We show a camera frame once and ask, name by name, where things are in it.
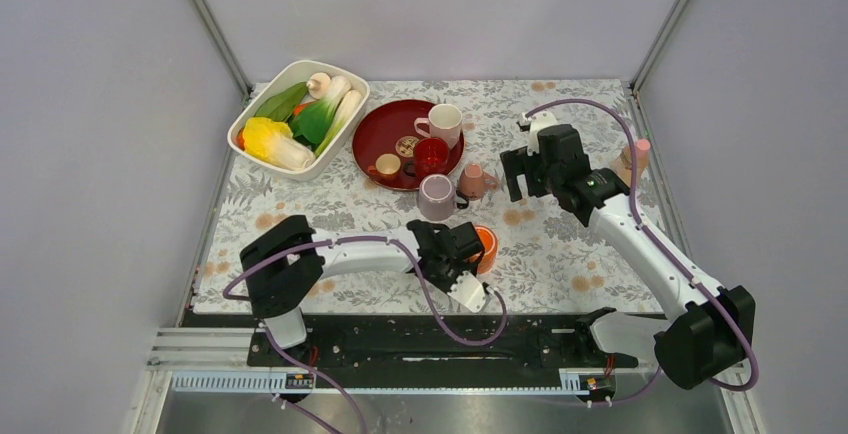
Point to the dark green leaf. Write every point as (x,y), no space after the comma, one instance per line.
(280,107)

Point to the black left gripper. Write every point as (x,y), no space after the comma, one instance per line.
(460,267)

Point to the orange carrot piece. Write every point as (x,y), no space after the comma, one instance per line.
(300,108)

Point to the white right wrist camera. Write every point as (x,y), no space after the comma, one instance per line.
(533,125)

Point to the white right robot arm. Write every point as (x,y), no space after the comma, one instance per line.
(706,327)

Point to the orange mug black handle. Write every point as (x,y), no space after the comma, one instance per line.
(490,244)

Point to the white green leek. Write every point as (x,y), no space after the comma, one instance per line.
(343,113)

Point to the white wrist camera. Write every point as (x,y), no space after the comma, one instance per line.
(533,125)
(469,292)

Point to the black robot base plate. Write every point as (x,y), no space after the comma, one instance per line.
(411,352)

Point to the white rectangular vegetable tray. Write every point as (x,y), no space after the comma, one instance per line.
(300,71)

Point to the salmon pink patterned mug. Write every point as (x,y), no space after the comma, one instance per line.
(474,182)

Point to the beige mushroom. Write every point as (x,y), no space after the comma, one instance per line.
(318,84)

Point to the red glossy mug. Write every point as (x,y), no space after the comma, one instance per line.
(430,156)

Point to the lilac mug black handle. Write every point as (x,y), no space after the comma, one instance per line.
(438,198)

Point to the yellow napa cabbage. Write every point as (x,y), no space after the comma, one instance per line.
(272,142)

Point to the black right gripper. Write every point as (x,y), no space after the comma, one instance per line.
(516,162)

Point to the round red lacquer tray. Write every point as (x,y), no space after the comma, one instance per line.
(389,129)

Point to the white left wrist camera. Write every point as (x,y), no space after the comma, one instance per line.
(469,292)

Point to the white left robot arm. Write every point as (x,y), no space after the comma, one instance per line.
(281,266)

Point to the pink capped bottle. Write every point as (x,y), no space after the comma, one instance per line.
(625,164)

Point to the small orange cup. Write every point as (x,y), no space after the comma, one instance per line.
(385,169)

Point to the pale pink white mug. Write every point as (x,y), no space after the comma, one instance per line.
(443,121)

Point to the green bok choy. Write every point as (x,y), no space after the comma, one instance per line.
(314,122)

